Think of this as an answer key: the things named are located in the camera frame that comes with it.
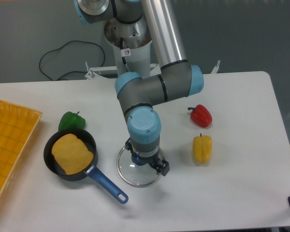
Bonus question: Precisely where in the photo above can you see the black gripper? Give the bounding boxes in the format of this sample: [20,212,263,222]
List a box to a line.
[125,138,170,175]

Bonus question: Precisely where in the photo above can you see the glass pot lid blue knob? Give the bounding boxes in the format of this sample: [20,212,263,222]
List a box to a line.
[116,147,162,188]

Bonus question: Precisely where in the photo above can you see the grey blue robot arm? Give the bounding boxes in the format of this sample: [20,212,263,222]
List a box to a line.
[74,0,204,175]

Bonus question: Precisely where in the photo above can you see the yellow bell pepper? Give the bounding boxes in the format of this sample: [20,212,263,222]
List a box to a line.
[192,134,212,164]

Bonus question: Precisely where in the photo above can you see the red bell pepper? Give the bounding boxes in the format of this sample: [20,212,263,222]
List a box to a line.
[188,104,212,128]

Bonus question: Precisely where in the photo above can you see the yellow toast slice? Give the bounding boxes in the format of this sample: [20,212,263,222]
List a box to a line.
[51,133,94,175]

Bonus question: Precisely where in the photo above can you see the green bell pepper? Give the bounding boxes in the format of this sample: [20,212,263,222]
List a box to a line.
[58,111,86,131]

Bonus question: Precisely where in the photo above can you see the yellow woven basket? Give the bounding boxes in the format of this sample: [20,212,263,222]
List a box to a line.
[0,100,43,199]

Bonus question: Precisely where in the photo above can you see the black saucepan blue handle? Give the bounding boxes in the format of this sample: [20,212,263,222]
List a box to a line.
[43,129,129,204]

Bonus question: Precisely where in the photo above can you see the white table clamp bracket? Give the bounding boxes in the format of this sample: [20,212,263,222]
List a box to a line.
[211,60,221,74]

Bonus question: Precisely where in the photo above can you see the black cable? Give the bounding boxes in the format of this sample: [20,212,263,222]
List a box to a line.
[39,40,105,81]

